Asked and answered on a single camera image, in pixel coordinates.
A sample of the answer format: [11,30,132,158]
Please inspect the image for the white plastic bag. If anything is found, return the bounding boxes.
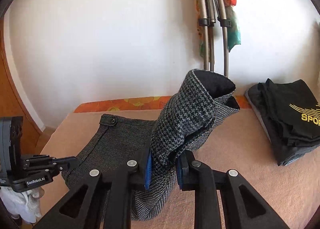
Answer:
[1,187,44,224]

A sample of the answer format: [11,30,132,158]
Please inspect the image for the dark grey tweed shorts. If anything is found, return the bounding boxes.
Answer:
[62,69,240,221]

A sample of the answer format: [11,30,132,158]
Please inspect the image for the folded grey blue clothes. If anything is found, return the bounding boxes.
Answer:
[245,84,319,166]

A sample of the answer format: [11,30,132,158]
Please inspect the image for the black sport t-shirt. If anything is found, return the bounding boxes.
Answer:
[247,79,319,147]

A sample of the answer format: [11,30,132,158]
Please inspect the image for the orange floral mattress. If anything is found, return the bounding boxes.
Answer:
[74,95,252,114]

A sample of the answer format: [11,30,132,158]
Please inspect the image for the folded metal tripod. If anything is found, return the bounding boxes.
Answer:
[197,0,231,77]

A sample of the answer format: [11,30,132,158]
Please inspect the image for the wooden door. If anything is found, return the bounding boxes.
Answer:
[0,18,42,154]

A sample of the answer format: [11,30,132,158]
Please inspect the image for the colourful floral cloth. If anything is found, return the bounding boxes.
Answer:
[196,0,241,52]

